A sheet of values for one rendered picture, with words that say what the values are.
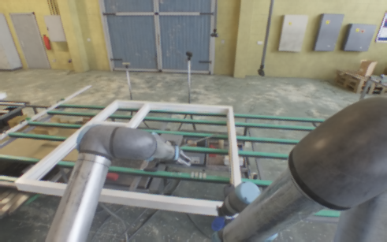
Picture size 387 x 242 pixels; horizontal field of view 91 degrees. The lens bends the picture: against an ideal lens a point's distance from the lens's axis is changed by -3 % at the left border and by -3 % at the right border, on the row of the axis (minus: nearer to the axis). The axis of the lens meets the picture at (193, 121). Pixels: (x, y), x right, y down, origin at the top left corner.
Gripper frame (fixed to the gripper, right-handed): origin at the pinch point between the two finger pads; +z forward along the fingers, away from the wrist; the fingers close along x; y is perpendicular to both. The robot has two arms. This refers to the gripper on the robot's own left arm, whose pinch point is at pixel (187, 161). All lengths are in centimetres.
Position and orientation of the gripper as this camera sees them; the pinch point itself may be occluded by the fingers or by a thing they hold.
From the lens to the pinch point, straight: 148.9
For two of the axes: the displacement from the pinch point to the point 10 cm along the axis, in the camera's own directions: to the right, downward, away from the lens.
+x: -1.2, 4.7, -8.8
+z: 7.9, 5.8, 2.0
